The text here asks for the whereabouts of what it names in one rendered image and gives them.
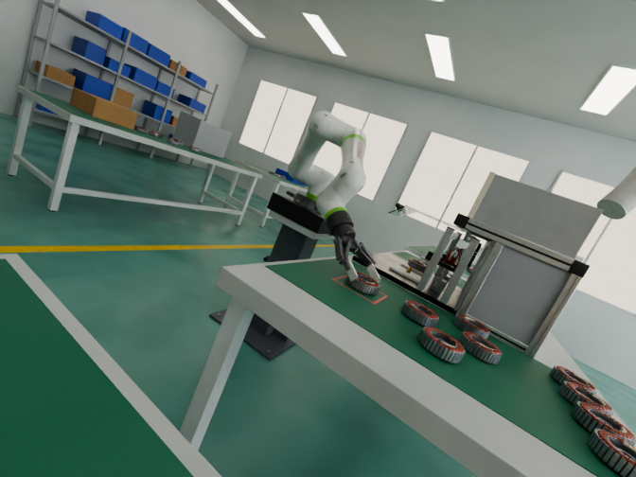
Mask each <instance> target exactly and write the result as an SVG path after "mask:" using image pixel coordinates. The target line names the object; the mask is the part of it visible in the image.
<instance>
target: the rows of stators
mask: <svg viewBox="0 0 636 477"><path fill-rule="evenodd" d="M550 375H551V376H552V378H553V379H554V380H555V381H556V382H557V383H559V384H560V385H562V386H561V387H560V389H559V392H560V393H561V395H563V397H564V398H565V399H567V400H568V401H569V402H570V403H571V404H573V406H574V408H573V409H572V415H573V416H574V418H575V420H576V421H577V422H578V423H579V424H580V425H581V426H583V427H584V428H585V429H586V430H588V431H589V432H590V433H592V434H591V436H590V437H589V439H588V444H589V446H590V447H591V449H592V451H593V452H594V453H595V454H596V455H597V456H598V457H599V458H600V459H601V460H603V462H604V463H605V464H607V465H608V466H609V467H610V468H613V470H614V471H615V472H617V473H618V472H619V474H620V476H622V477H636V448H635V447H634V444H635V443H636V437H635V436H634V434H633V433H632V432H631V431H630V430H629V429H628V428H627V427H625V426H624V425H623V424H621V423H620V422H619V421H617V420H616V419H615V418H611V417H612V416H613V414H614V411H613V410H612V408H611V407H610V406H609V405H608V404H607V402H606V401H604V400H603V399H601V398H600V397H598V396H597V395H596V393H597V390H596V388H595V387H594V386H593V385H592V384H591V383H590V382H588V381H587V380H585V379H583V378H582V377H580V376H579V375H577V374H576V373H574V372H573V371H571V370H568V369H567V368H565V367H562V366H557V365H555V366H554V368H553V369H552V371H551V372H550Z"/></svg>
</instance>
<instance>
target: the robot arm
mask: <svg viewBox="0 0 636 477"><path fill-rule="evenodd" d="M327 141H328V142H330V143H332V144H334V145H336V146H338V147H339V148H341V155H342V164H341V168H340V171H339V172H338V174H337V175H336V177H335V176H334V175H333V174H332V173H330V172H328V171H326V170H324V169H322V168H320V167H318V166H316V165H314V164H313V162H314V160H315V158H316V156H317V154H318V152H319V151H320V149H321V148H322V147H323V146H324V145H325V143H326V142H327ZM365 149H366V136H365V134H364V132H363V131H362V130H360V129H358V128H356V127H353V126H351V125H349V124H347V123H345V122H343V121H342V120H341V119H339V118H337V117H336V116H334V115H332V114H331V113H329V112H327V111H319V112H317V113H315V114H314V115H313V116H312V118H311V120H310V122H309V128H308V131H307V134H306V136H305V139H304V141H303V143H302V145H301V147H300V149H299V151H298V152H297V153H296V155H295V156H294V157H293V159H292V160H291V161H290V163H289V165H288V173H289V174H290V176H291V177H292V178H293V179H294V180H296V181H298V182H300V183H302V184H304V185H306V186H308V187H309V189H308V191H307V195H306V196H304V195H302V194H300V193H298V194H293V193H291V192H289V191H287V192H286V194H288V195H290V196H291V197H293V201H294V202H296V203H299V204H300V205H301V206H303V207H305V208H307V209H308V210H310V211H312V212H314V213H316V214H319V215H322V216H323V218H324V219H325V222H326V224H327V227H328V230H329V232H330V234H329V236H330V237H331V236H333V237H335V239H334V240H333V242H334V244H335V253H336V259H337V261H339V260H340V262H339V263H340V264H341V265H342V264H344V268H345V270H346V272H347V274H348V276H349V279H350V281H353V280H355V279H356V278H357V277H358V275H357V273H356V271H355V268H354V266H353V264H352V262H351V260H350V259H349V258H348V254H349V252H352V253H353V254H354V255H356V256H357V257H358V258H359V259H360V260H361V261H362V262H363V263H364V264H365V265H366V266H367V267H366V269H367V271H368V273H369V275H370V277H371V278H373V279H375V280H376V281H377V282H380V281H381V279H380V276H379V274H378V272H377V270H376V268H375V266H374V265H375V264H376V263H377V262H376V261H375V260H374V258H373V257H371V255H370V254H369V253H368V251H367V250H366V249H365V247H364V246H363V244H362V242H360V243H358V242H357V241H356V240H355V237H356V233H355V231H354V229H353V226H354V224H353V221H352V219H351V218H350V215H349V214H348V212H347V210H346V208H345V205H346V204H347V203H348V202H349V201H350V200H351V199H352V198H353V197H354V196H355V195H356V194H357V193H358V192H360V191H361V190H362V189H363V187H364V185H365V182H366V176H365V173H364V169H363V157H364V154H365ZM357 249H358V251H356V250H357ZM355 251H356V252H355Z"/></svg>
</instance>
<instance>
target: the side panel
mask: <svg viewBox="0 0 636 477"><path fill-rule="evenodd" d="M582 278H583V277H580V276H578V275H575V274H571V273H569V272H567V271H564V270H562V269H559V268H558V267H556V266H553V265H551V264H549V263H546V262H544V261H541V260H539V259H537V258H534V257H532V256H529V255H527V254H524V253H522V252H519V251H517V250H515V249H512V248H510V247H507V246H505V245H503V244H501V243H499V242H497V241H495V243H494V245H493V247H492V249H491V250H490V252H489V254H488V256H487V258H486V260H485V262H484V264H483V266H482V268H481V270H480V271H479V273H478V274H477V276H476V278H475V280H474V282H473V283H472V285H471V287H470V289H469V291H468V293H467V295H466V297H465V299H464V301H463V303H462V304H461V306H460V308H459V310H458V311H457V313H456V314H455V316H456V317H457V315H458V314H464V315H466V316H468V317H470V318H472V319H474V320H476V321H477V322H479V323H481V324H483V325H484V326H486V327H487V328H488V330H489V331H490V334H489V335H491V336H493V337H494V338H496V339H498V340H500V341H502V342H504V343H506V344H507V345H510V346H512V347H514V348H516V349H518V350H519V351H520V352H522V353H524V354H526V355H528V356H530V357H531V358H533V359H534V357H535V356H536V354H537V352H538V351H539V348H540V347H541V345H542V344H543V342H544V340H545V339H546V337H547V335H548V334H549V332H550V330H551V329H552V327H553V326H554V324H555V322H556V321H557V318H558V317H559V315H560V314H561V312H562V311H563V310H564V308H565V306H566V305H567V303H568V302H569V300H570V298H571V297H572V295H573V293H574V291H575V289H576V288H577V286H578V285H579V283H580V281H581V280H582Z"/></svg>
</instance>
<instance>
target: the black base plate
mask: <svg viewBox="0 0 636 477"><path fill-rule="evenodd" d="M370 255H371V257H373V258H374V260H375V261H376V262H377V263H376V264H375V265H374V266H375V268H376V270H377V272H378V274H380V275H381V276H383V277H385V278H387V279H389V280H391V281H393V282H394V283H396V284H398V285H400V286H401V287H403V288H405V289H406V290H408V291H410V292H413V293H415V294H417V295H418V296H420V297H422V298H424V299H426V300H428V301H430V302H431V303H433V304H435V305H437V306H438V307H440V308H442V309H444V310H446V311H448V312H450V313H453V312H454V311H455V308H456V305H457V302H458V300H459V297H460V294H461V291H462V288H460V287H458V286H456V288H455V290H454V291H453V293H452V295H451V297H450V300H449V302H448V304H447V305H445V304H444V303H443V302H440V301H439V300H440V298H441V296H442V294H443V292H444V291H445V289H446V288H447V286H448V284H449V282H448V284H447V285H446V287H444V288H443V290H442V292H440V293H439V292H437V291H434V290H433V289H431V288H430V286H431V285H432V283H433V280H434V278H435V275H434V274H433V275H432V277H431V279H430V281H429V282H428V284H427V286H426V288H425V290H424V292H422V291H420V290H417V289H416V287H417V285H418V283H416V282H414V281H413V280H411V279H409V278H407V277H405V276H403V275H401V274H399V273H397V272H395V271H393V270H391V269H389V268H390V266H393V265H399V266H401V265H400V264H401V263H404V262H408V261H406V260H404V259H402V258H400V257H398V256H395V255H393V254H391V253H389V252H388V253H377V254H370ZM352 260H354V261H356V262H357V263H359V264H361V265H363V266H364V267H367V266H366V265H365V264H364V263H363V262H362V261H361V260H360V259H359V258H358V257H357V256H353V257H352ZM401 267H402V266H401Z"/></svg>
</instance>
